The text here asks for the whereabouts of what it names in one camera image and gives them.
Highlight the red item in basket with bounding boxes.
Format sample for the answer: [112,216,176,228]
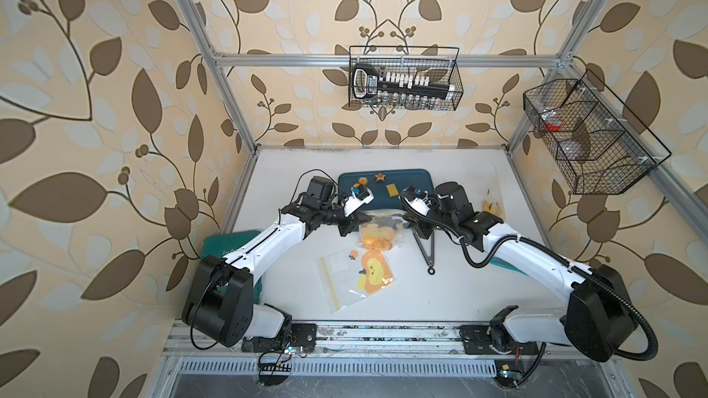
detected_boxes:
[544,116,564,132]

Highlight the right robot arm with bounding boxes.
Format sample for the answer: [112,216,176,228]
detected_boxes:
[399,182,642,362]

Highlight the wire basket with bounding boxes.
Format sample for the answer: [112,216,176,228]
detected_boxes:
[523,70,671,195]
[348,45,464,112]

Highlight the clear duck zip bag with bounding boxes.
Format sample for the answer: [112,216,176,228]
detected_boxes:
[482,169,505,220]

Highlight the black tongs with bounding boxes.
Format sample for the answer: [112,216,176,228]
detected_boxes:
[412,231,436,276]

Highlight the black corrugated cable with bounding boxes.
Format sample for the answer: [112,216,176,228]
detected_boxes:
[399,192,659,388]

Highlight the clear zip bag yellow strip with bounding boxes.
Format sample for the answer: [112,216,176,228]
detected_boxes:
[315,248,396,313]

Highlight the green box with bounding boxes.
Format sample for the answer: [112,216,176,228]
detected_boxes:
[194,230,263,304]

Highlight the back wire basket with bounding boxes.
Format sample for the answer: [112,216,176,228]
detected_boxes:
[348,45,464,112]

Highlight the teal tray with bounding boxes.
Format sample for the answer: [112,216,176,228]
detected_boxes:
[337,169,434,202]

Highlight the yellow square cookie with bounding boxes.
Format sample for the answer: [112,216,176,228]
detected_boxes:
[386,184,399,198]

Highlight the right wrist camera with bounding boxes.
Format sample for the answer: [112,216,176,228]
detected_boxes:
[399,188,431,217]

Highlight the right wire basket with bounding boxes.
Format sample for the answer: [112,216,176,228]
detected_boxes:
[523,70,671,195]

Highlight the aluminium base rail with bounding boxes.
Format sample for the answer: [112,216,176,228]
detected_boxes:
[163,320,588,360]

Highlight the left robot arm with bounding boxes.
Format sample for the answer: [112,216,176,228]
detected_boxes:
[182,177,374,348]

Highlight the orange duck zip bag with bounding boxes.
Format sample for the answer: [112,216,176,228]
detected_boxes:
[359,209,409,252]

